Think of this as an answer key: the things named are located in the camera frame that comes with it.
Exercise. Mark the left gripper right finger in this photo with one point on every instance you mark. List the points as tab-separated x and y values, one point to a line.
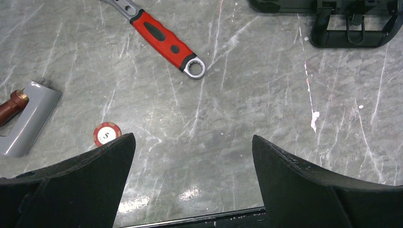
299	194

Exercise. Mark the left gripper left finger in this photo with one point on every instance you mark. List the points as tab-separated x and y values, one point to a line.
81	192

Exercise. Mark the black poker set case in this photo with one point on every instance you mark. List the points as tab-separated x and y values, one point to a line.
355	35

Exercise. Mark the red 5 poker chip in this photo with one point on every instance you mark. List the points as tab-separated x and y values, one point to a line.
106	132

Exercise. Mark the copper pipe fitting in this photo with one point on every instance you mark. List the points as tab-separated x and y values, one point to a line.
17	102

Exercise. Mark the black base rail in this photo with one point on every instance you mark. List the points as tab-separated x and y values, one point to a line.
244	218

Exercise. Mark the red-handled adjustable wrench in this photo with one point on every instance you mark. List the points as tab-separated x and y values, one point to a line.
161	39

